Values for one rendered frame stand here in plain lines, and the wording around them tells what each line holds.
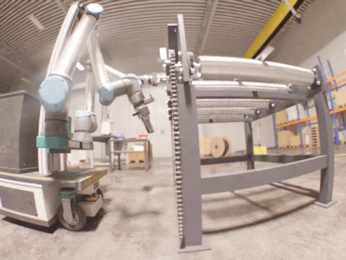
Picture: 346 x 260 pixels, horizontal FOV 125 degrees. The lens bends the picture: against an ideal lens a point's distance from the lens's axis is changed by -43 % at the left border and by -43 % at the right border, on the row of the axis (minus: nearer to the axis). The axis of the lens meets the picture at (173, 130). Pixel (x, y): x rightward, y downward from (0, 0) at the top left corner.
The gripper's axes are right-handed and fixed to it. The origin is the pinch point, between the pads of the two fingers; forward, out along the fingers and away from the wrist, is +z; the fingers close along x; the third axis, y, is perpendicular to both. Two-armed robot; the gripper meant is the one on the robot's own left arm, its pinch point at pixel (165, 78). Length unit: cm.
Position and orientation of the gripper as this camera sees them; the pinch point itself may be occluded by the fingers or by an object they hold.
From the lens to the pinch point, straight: 162.2
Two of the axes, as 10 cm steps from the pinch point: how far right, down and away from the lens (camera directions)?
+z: 10.0, -0.5, 0.2
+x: -0.5, -9.9, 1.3
